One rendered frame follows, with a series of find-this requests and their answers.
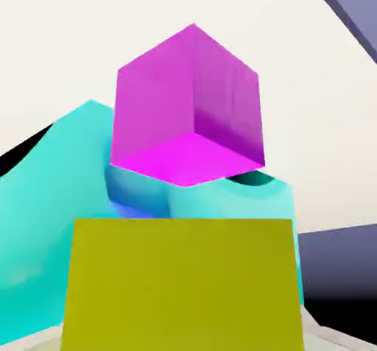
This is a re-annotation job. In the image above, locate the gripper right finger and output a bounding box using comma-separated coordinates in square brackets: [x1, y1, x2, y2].
[302, 307, 377, 351]

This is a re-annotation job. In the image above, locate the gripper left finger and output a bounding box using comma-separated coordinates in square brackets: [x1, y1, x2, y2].
[0, 323, 63, 351]

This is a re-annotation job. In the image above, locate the small yellow cube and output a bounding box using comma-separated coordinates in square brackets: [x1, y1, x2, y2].
[60, 217, 306, 351]

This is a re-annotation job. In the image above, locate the small magenta cube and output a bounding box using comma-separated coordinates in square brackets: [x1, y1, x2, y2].
[109, 22, 266, 188]

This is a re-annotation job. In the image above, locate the large cyan box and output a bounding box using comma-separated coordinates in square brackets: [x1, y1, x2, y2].
[0, 99, 306, 348]

